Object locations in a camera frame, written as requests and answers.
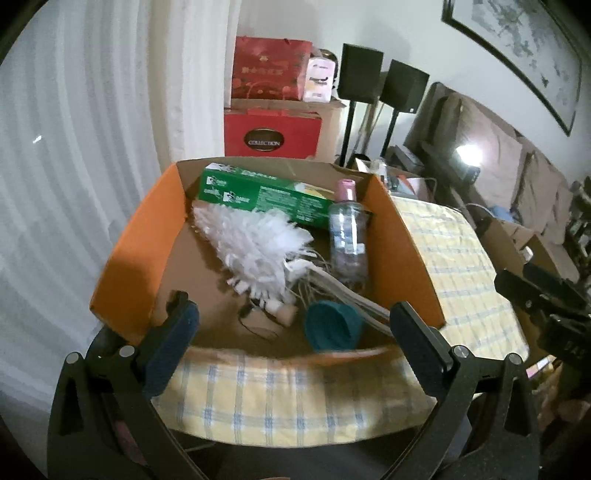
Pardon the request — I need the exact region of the orange cardboard box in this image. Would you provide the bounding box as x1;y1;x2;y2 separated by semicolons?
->
90;157;448;359

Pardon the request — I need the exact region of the yellow plaid cloth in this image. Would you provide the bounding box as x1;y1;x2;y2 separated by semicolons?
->
153;198;529;448

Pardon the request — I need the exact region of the teal cup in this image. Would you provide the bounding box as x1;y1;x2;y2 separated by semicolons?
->
304;300;363;352

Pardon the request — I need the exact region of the brown sofa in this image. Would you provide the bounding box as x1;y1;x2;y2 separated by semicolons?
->
403;81;581;282

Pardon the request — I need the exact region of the red collection box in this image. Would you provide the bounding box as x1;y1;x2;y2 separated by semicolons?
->
224;109;322;159

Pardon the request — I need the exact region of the white feather duster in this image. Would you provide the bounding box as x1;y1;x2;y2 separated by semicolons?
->
191;202;392;336

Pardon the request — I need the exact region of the large brown cardboard box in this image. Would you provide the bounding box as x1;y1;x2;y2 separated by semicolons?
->
228;99;345;163

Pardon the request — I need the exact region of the right black speaker on stand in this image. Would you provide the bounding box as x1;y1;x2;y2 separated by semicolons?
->
380;60;430;158

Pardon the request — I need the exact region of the red gift bag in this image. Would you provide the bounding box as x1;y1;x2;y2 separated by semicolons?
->
231;36;312;101

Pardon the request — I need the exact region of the clear bottle pink cap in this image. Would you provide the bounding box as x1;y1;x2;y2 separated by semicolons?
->
329;179;369;291

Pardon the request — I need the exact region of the small pink white box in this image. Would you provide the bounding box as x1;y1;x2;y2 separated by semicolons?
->
303;57;335;103

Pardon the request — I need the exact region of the left black speaker on stand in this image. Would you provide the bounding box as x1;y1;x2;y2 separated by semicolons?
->
338;43;384;167

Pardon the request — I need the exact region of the framed ink painting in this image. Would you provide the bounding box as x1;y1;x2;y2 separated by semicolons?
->
442;0;582;135

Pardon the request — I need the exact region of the brown cardboard box right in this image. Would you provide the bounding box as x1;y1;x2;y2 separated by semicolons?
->
477;218;561;277

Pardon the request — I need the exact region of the white coiled cable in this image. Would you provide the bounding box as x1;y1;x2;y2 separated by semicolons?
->
294;257;339;308

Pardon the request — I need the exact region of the green toothpaste box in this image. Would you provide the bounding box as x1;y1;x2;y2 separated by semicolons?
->
198;163;334;229

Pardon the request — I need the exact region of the black speaker on stand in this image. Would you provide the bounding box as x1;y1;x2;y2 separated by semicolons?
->
380;60;430;158
338;43;384;167

